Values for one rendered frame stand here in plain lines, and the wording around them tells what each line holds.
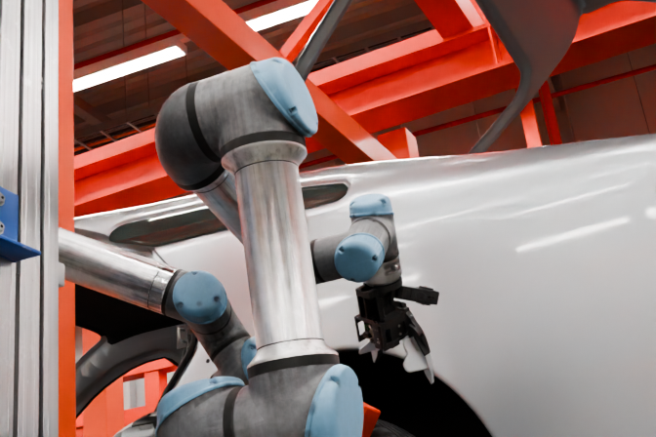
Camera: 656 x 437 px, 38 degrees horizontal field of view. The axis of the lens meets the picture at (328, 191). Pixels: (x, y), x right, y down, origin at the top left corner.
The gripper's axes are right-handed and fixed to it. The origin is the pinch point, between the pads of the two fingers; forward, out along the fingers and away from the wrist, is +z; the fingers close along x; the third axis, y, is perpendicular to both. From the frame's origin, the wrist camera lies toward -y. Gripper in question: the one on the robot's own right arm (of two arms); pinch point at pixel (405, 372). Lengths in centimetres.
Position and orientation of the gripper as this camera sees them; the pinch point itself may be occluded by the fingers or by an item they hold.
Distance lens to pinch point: 182.4
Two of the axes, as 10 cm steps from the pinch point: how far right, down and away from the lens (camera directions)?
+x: 6.5, 1.2, -7.5
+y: -7.4, 3.2, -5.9
